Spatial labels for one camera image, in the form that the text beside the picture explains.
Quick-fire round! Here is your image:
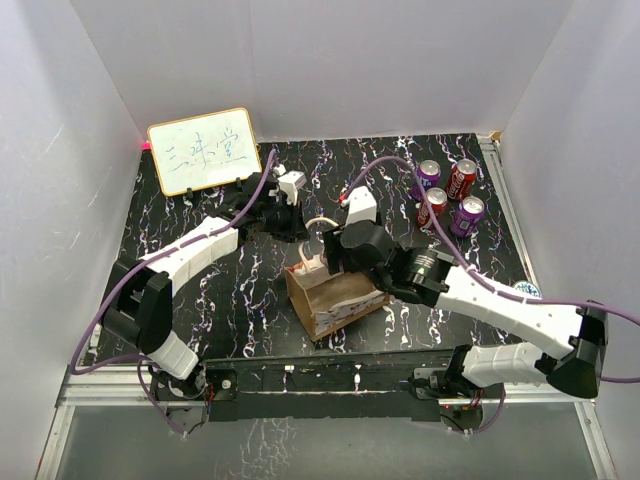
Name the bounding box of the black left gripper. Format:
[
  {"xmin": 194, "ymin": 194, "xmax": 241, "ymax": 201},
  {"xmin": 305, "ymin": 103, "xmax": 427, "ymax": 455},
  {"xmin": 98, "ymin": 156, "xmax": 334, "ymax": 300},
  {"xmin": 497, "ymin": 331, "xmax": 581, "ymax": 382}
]
[{"xmin": 259, "ymin": 197, "xmax": 310, "ymax": 244}]

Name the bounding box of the patterned canvas tote bag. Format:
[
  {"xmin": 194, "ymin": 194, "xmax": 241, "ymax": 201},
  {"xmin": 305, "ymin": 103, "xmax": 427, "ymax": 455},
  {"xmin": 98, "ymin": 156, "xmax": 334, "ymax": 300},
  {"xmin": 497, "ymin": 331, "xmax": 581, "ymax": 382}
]
[{"xmin": 283, "ymin": 241, "xmax": 391, "ymax": 341}]

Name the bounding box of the red Coca-Cola can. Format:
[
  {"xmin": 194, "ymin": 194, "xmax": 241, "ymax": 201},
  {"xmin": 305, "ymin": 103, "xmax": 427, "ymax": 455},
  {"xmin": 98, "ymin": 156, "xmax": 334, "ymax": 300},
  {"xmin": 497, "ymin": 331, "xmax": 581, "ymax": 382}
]
[
  {"xmin": 417, "ymin": 187, "xmax": 448, "ymax": 228},
  {"xmin": 445, "ymin": 159, "xmax": 477, "ymax": 201}
]

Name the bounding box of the purple Fanta can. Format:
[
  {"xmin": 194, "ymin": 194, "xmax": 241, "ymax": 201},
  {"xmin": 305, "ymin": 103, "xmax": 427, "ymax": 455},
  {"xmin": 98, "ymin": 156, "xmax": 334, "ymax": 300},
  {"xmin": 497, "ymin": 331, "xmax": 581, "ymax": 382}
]
[
  {"xmin": 410, "ymin": 160, "xmax": 441, "ymax": 202},
  {"xmin": 449, "ymin": 195, "xmax": 485, "ymax": 238}
]

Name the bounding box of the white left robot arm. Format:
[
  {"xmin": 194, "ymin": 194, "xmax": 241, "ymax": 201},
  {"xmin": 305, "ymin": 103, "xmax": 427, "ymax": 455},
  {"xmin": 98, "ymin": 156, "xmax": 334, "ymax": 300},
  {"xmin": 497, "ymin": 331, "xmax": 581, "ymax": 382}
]
[{"xmin": 99, "ymin": 171, "xmax": 309, "ymax": 399}]

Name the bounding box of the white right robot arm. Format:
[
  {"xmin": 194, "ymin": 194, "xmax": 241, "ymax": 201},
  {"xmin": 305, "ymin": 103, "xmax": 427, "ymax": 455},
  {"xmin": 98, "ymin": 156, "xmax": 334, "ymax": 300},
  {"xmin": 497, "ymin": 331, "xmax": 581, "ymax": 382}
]
[{"xmin": 323, "ymin": 220, "xmax": 608, "ymax": 399}]

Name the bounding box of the small framed whiteboard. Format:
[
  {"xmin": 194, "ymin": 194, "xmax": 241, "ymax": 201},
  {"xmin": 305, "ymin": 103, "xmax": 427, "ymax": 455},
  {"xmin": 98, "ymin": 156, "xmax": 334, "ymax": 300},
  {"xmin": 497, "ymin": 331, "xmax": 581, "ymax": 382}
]
[{"xmin": 147, "ymin": 107, "xmax": 262, "ymax": 197}]

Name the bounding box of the blue lidded jar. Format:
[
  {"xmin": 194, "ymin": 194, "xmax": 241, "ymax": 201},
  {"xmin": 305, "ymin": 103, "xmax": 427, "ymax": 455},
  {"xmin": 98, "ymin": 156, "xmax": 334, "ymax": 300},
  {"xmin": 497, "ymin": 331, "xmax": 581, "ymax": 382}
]
[{"xmin": 513, "ymin": 280, "xmax": 542, "ymax": 298}]

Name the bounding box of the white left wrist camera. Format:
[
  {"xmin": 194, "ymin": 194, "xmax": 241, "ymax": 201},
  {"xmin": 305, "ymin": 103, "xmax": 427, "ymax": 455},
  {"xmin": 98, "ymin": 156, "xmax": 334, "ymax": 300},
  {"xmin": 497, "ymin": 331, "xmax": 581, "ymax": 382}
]
[{"xmin": 273, "ymin": 165, "xmax": 306, "ymax": 206}]

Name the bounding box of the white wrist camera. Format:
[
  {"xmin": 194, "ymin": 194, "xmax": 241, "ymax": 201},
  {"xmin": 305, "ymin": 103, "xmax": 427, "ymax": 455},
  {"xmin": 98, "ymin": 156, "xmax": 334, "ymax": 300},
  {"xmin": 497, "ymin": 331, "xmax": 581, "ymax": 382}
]
[
  {"xmin": 340, "ymin": 186, "xmax": 377, "ymax": 226},
  {"xmin": 273, "ymin": 165, "xmax": 306, "ymax": 206}
]

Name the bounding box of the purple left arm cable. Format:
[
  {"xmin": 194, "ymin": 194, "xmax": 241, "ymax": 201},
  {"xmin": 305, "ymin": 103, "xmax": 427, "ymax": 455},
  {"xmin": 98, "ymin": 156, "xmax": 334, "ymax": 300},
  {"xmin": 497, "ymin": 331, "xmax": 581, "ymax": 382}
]
[{"xmin": 68, "ymin": 148, "xmax": 281, "ymax": 435}]

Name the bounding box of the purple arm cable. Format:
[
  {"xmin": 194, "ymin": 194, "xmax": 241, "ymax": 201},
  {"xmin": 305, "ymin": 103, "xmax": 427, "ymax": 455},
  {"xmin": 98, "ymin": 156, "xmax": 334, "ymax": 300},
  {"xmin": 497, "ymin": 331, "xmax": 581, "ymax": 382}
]
[
  {"xmin": 68, "ymin": 148, "xmax": 281, "ymax": 435},
  {"xmin": 339, "ymin": 156, "xmax": 640, "ymax": 435}
]

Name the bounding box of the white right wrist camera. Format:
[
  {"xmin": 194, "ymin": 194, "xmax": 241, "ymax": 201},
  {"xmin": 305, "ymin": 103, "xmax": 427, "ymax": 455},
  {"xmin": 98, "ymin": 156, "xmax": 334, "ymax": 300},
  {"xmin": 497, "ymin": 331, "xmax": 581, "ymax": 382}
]
[{"xmin": 340, "ymin": 186, "xmax": 377, "ymax": 226}]

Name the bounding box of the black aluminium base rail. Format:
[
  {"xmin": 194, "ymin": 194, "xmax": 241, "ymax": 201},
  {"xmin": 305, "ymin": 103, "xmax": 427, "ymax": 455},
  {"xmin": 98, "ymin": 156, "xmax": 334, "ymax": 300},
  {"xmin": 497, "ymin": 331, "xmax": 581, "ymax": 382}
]
[{"xmin": 37, "ymin": 344, "xmax": 616, "ymax": 480}]

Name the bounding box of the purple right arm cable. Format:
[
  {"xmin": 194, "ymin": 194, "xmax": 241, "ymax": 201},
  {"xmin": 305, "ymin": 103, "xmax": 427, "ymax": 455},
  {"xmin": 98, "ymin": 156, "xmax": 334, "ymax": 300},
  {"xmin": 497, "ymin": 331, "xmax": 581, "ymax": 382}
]
[{"xmin": 339, "ymin": 156, "xmax": 640, "ymax": 435}]

